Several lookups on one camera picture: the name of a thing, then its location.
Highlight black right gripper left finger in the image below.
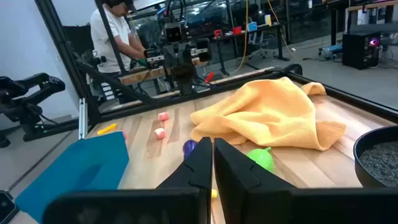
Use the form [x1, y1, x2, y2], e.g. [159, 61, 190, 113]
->
[157, 136, 214, 224]

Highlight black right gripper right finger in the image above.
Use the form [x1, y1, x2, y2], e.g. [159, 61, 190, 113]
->
[213, 138, 297, 224]

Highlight purple toy eggplant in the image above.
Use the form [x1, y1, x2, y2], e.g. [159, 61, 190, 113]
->
[182, 139, 198, 158]

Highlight light green toy mango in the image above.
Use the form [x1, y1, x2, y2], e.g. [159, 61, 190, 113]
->
[246, 147, 275, 173]

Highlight small yellow toy stick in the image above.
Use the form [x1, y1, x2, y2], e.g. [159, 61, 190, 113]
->
[96, 123, 118, 136]

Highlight teal plastic tupperware container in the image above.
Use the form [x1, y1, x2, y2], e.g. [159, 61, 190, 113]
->
[14, 131, 130, 223]

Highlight wooden workbench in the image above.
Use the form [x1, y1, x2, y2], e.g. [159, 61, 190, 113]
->
[119, 57, 209, 86]

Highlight person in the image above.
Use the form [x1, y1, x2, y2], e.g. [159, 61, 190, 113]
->
[90, 0, 147, 75]

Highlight orange cloth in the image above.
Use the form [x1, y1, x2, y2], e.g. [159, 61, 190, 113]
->
[189, 77, 347, 152]

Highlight black office desk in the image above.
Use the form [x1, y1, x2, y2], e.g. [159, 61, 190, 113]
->
[213, 22, 290, 76]

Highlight black curved clamp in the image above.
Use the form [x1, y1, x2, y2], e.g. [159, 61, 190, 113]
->
[281, 63, 304, 77]

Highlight black equipment stand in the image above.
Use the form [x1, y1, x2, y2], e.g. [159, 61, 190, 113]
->
[0, 72, 80, 149]

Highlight green plant in black pot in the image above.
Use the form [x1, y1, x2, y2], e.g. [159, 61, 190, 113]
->
[353, 125, 398, 189]

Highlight black computer tower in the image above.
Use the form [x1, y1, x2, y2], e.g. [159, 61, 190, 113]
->
[341, 32, 382, 70]

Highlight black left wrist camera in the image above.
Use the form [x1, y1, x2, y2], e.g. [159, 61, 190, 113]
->
[164, 22, 185, 44]

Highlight yellow hanging cable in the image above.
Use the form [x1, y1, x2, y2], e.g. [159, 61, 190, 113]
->
[231, 0, 249, 75]

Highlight silver aluminium bracket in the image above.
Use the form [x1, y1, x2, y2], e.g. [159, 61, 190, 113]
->
[78, 98, 88, 140]

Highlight small black camera box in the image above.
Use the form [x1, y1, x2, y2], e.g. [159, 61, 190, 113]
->
[0, 190, 20, 224]

